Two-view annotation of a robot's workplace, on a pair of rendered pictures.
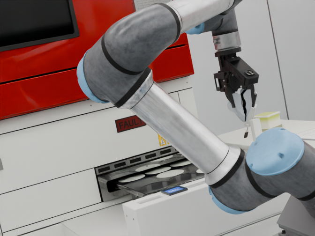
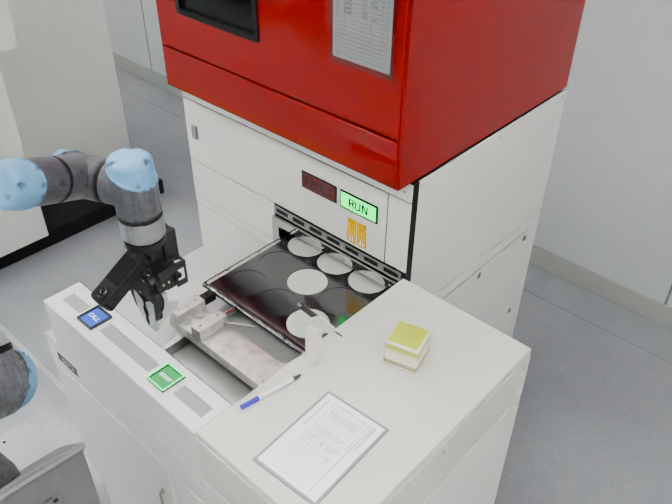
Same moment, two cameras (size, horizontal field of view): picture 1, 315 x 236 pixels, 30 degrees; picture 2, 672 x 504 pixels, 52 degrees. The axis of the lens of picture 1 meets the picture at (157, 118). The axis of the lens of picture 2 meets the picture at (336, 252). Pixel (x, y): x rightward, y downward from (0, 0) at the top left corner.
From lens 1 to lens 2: 2.12 m
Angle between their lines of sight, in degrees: 66
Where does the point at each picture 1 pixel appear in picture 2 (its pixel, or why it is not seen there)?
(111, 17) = (299, 37)
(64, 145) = (249, 157)
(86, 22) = (268, 27)
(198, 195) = (88, 344)
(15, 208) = (205, 181)
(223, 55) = not seen: hidden behind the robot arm
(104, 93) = not seen: outside the picture
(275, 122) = (402, 359)
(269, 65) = not seen: outside the picture
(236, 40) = (126, 236)
